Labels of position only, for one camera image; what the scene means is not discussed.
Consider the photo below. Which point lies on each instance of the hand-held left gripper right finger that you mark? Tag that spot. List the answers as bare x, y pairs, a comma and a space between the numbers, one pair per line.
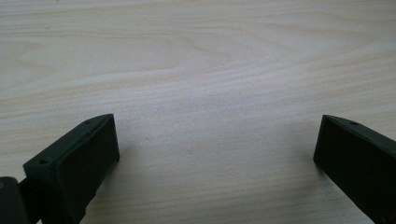
358, 161

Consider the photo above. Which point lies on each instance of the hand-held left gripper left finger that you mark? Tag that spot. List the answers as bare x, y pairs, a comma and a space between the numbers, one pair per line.
77, 168

